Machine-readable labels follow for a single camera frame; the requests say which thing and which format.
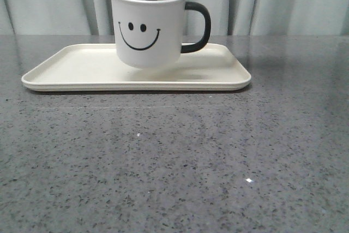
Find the cream rectangular plastic tray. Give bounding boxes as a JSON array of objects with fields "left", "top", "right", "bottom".
[{"left": 21, "top": 43, "right": 251, "bottom": 92}]

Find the pale grey-green curtain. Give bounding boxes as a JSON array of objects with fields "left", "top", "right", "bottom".
[{"left": 1, "top": 0, "right": 348, "bottom": 35}]

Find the white smiley mug black handle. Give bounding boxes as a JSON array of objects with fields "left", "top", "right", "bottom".
[{"left": 111, "top": 0, "right": 211, "bottom": 68}]

